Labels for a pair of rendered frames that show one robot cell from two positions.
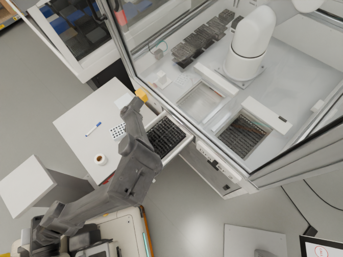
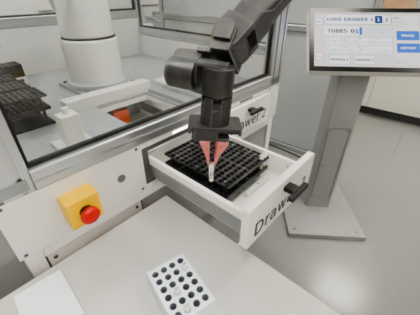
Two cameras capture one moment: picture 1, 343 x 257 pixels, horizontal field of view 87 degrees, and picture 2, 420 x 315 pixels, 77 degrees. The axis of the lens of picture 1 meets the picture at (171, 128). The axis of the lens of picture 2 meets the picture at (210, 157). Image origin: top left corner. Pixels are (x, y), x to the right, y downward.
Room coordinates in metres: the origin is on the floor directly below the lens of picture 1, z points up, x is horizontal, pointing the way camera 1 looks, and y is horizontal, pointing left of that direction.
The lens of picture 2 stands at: (0.59, 0.65, 1.28)
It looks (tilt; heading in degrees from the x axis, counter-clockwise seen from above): 33 degrees down; 255
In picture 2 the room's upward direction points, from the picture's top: straight up
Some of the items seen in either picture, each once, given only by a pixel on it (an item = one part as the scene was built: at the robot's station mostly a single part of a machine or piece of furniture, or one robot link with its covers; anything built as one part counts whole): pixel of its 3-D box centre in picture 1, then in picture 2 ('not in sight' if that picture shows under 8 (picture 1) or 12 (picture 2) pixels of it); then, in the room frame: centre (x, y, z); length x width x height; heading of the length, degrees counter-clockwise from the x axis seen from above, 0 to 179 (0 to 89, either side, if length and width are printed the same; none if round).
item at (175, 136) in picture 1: (162, 138); (215, 164); (0.41, 0.06, 0.87); 0.22 x 0.18 x 0.06; 123
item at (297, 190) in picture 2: not in sight; (293, 189); (0.29, 0.25, 0.91); 0.07 x 0.04 x 0.01; 33
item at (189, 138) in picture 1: (164, 137); (213, 164); (0.42, 0.06, 0.86); 0.40 x 0.26 x 0.06; 123
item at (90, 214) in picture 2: not in sight; (89, 214); (0.73, 0.18, 0.88); 0.04 x 0.03 x 0.04; 33
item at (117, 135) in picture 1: (120, 131); (179, 290); (0.57, 0.34, 0.78); 0.12 x 0.08 x 0.04; 110
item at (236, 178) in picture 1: (216, 161); (247, 116); (0.21, -0.21, 0.87); 0.29 x 0.02 x 0.11; 33
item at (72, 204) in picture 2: (141, 96); (82, 206); (0.75, 0.16, 0.88); 0.07 x 0.05 x 0.07; 33
